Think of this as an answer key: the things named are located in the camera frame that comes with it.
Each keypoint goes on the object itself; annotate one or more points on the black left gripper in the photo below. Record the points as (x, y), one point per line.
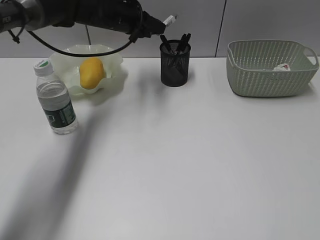
(128, 17)

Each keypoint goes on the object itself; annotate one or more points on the grey white eraser top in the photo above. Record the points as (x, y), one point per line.
(170, 20)

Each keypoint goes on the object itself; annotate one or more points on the yellow mango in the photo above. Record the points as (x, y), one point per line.
(91, 72)

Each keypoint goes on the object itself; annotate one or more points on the clear water bottle green label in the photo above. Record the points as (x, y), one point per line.
(54, 99)

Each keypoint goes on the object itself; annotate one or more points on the white waste paper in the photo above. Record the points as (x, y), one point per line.
(283, 67)

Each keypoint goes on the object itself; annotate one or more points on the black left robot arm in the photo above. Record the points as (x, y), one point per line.
(37, 14)

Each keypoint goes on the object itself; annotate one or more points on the black mesh pen holder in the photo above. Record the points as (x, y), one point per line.
(174, 69)

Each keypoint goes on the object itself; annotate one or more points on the pale green woven basket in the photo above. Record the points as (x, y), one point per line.
(250, 63)

